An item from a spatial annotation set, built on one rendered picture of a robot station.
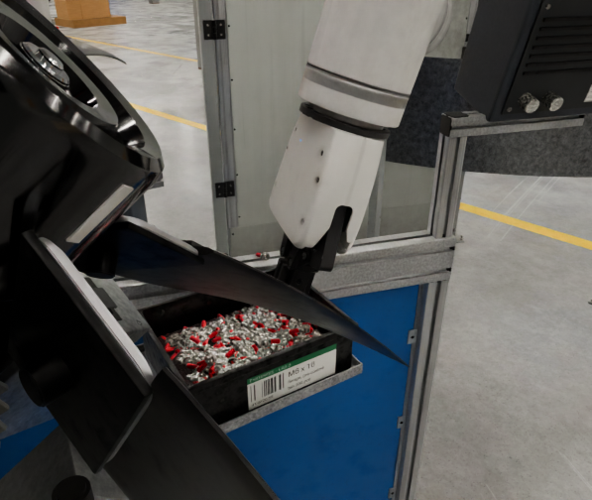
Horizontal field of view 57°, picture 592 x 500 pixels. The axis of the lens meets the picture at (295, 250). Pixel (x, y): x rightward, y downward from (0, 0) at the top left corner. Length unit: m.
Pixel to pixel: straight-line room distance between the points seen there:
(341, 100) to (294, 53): 1.83
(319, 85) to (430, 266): 0.55
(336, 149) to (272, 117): 1.86
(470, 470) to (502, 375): 0.45
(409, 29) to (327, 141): 0.09
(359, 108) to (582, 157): 1.85
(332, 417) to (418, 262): 0.35
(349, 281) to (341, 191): 0.46
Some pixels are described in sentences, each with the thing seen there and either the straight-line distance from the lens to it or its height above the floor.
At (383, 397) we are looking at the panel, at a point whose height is 0.53.
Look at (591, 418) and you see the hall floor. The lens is 1.98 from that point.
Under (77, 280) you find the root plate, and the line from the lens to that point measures 0.18.
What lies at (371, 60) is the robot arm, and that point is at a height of 1.19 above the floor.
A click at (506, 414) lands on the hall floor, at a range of 1.89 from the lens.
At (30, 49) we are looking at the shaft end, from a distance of 0.23.
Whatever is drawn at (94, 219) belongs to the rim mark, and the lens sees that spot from 0.21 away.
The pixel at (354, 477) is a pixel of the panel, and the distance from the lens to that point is 1.21.
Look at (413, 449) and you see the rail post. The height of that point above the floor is 0.36.
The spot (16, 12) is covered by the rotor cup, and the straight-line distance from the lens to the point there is 0.27.
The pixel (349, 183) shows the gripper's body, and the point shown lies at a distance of 0.41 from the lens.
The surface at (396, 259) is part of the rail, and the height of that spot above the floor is 0.84.
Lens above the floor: 1.26
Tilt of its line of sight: 28 degrees down
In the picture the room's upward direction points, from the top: straight up
